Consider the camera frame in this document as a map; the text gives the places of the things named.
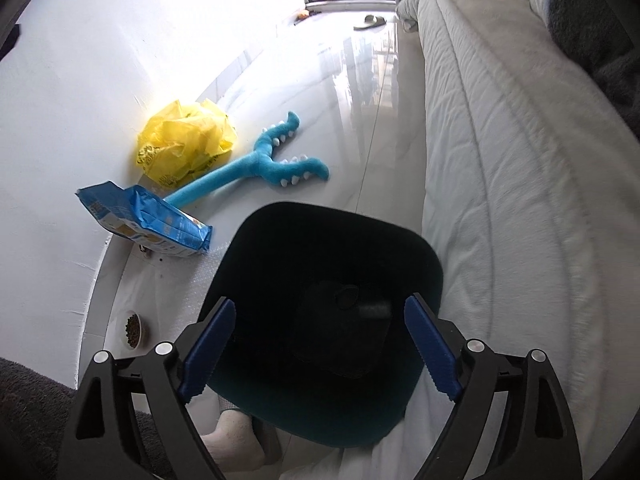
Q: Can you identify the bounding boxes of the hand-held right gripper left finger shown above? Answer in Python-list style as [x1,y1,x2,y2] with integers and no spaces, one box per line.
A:
[59,296,238,480]

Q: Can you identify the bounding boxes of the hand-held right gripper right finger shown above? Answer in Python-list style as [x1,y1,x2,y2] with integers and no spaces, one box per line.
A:
[404,292,583,480]

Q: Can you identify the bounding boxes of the white pet food bowl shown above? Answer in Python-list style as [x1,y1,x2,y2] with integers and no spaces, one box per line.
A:
[119,310,147,351]

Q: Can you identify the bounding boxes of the person's foot in white sock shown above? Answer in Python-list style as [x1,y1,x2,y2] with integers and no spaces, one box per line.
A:
[200,395,267,480]

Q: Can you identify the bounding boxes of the blue pet food bag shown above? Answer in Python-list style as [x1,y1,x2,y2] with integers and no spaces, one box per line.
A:
[76,183,213,259]

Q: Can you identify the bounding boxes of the blue plush toy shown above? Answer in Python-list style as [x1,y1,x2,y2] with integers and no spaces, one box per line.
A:
[162,111,331,209]

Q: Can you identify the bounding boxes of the dark grey rug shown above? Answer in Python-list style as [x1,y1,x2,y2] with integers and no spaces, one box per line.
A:
[0,357,168,480]

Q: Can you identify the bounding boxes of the yellow plastic bag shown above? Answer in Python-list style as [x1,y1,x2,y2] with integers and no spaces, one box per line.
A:
[136,100,238,191]

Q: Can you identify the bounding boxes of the grey fleece blanket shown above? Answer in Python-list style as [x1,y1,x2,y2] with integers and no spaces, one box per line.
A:
[545,0,640,126]

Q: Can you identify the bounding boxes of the black wall object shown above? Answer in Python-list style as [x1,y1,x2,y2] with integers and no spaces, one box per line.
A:
[0,24,21,59]

